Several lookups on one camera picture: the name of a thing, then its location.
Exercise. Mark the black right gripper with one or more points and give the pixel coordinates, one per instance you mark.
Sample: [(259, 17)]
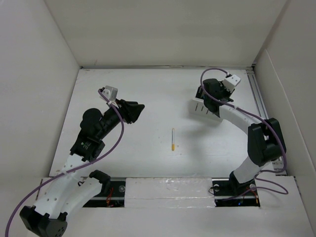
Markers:
[(221, 86)]

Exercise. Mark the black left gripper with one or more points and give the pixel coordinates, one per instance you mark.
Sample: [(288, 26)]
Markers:
[(129, 110)]

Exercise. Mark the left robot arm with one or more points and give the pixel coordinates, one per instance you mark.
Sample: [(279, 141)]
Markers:
[(49, 215)]

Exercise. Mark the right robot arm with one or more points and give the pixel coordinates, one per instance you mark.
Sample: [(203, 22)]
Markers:
[(265, 142)]

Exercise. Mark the white pen holder box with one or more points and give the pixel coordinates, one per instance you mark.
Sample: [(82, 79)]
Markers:
[(197, 107)]

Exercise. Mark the yellow cap white pen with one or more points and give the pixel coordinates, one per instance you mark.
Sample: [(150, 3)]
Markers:
[(173, 139)]

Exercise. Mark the white foam block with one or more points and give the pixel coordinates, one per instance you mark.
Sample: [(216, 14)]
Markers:
[(187, 192)]

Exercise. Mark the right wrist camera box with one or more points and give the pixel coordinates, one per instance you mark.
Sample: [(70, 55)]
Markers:
[(231, 82)]

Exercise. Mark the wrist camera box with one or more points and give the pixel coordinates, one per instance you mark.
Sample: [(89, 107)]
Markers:
[(109, 93), (231, 82)]

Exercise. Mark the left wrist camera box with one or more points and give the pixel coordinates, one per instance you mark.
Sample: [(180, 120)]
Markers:
[(109, 93)]

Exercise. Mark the aluminium rail right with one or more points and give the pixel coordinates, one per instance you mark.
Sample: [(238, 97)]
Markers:
[(278, 163)]

